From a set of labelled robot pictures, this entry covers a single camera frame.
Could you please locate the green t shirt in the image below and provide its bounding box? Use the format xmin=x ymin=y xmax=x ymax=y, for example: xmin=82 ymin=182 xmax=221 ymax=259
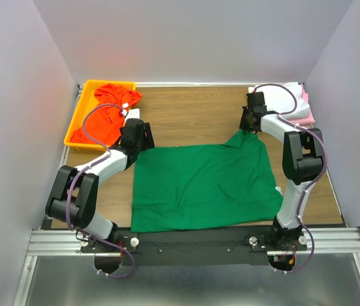
xmin=131 ymin=131 xmax=283 ymax=233

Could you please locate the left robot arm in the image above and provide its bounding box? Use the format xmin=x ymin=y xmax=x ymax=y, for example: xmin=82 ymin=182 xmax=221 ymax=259
xmin=45 ymin=118 xmax=155 ymax=252

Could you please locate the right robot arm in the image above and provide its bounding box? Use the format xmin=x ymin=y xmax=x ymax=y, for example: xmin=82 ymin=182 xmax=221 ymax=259
xmin=240 ymin=91 xmax=327 ymax=250

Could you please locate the orange t shirt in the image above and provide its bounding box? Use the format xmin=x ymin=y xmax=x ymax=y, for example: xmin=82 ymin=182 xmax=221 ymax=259
xmin=69 ymin=83 xmax=143 ymax=146

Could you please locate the white folded t shirt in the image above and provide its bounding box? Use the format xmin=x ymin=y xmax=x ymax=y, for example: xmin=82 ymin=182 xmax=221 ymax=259
xmin=248 ymin=82 xmax=308 ymax=120

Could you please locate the yellow plastic bin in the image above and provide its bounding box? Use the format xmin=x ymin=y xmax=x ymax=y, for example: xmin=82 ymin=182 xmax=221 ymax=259
xmin=63 ymin=79 xmax=138 ymax=153

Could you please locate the pink folded t shirt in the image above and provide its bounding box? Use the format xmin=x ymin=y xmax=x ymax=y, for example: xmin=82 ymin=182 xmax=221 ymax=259
xmin=290 ymin=85 xmax=315 ymax=126

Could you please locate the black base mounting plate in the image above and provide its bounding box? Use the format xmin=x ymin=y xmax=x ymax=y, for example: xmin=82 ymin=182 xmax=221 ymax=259
xmin=41 ymin=219 xmax=308 ymax=267

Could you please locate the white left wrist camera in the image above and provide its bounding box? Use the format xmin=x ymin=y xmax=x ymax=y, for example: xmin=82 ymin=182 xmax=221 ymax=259
xmin=126 ymin=108 xmax=141 ymax=119

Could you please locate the aluminium frame rail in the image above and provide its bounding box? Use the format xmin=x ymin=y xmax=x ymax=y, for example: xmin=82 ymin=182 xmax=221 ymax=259
xmin=26 ymin=84 xmax=87 ymax=256

